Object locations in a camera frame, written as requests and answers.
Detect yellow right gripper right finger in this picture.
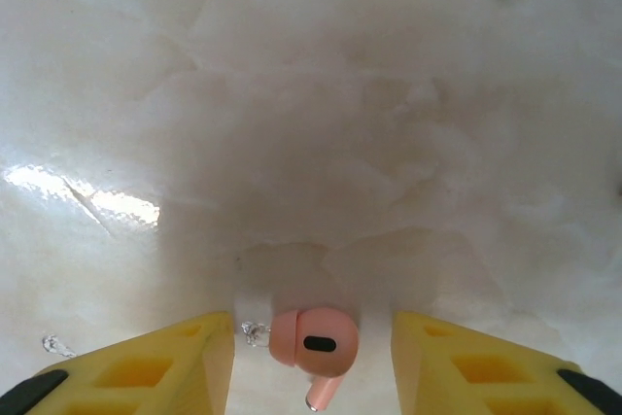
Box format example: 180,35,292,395
391,310,622,415

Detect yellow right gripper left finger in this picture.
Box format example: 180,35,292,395
0,310,237,415

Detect coral earbud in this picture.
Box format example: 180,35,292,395
268,306,361,412

